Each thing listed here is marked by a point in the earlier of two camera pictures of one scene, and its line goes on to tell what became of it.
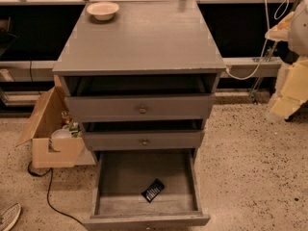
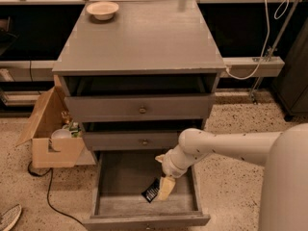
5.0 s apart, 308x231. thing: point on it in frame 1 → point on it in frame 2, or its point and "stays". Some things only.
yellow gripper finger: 280,31 → 160,158
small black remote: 152,190 stays
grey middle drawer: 146,140 stays
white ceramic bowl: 103,11 stays
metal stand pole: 254,95 stays
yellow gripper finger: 292,89 → 166,185
